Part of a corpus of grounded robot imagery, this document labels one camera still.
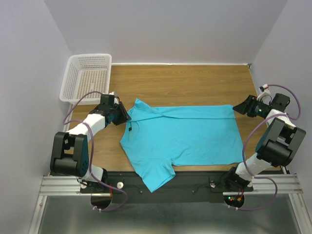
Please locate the turquoise t shirt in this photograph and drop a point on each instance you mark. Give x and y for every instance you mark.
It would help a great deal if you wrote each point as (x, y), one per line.
(158, 138)

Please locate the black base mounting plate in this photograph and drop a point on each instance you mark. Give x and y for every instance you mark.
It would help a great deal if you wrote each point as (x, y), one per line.
(186, 187)

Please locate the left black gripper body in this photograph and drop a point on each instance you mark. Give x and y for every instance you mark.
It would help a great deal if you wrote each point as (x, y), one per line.
(117, 118)

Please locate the left white knob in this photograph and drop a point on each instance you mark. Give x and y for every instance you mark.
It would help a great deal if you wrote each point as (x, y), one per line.
(120, 185)

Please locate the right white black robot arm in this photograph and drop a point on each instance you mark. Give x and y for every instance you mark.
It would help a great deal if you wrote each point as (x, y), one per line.
(278, 145)

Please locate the aluminium frame rail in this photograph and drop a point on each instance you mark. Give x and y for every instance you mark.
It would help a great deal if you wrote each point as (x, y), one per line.
(68, 185)

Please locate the circuit board with leds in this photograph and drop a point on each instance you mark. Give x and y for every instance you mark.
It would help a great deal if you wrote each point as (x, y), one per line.
(234, 200)

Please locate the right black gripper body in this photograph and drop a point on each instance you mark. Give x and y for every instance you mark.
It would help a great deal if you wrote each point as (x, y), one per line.
(258, 108)

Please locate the white perforated plastic basket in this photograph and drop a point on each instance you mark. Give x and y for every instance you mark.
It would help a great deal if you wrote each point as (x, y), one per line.
(86, 73)

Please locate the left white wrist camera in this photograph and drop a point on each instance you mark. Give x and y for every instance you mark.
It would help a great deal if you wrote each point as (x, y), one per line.
(116, 98)

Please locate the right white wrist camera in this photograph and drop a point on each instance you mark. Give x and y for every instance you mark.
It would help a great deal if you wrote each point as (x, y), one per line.
(264, 91)

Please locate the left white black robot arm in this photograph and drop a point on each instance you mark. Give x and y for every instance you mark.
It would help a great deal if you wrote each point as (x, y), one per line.
(73, 150)

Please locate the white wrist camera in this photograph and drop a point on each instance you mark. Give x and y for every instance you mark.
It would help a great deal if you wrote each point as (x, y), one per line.
(116, 98)
(264, 91)

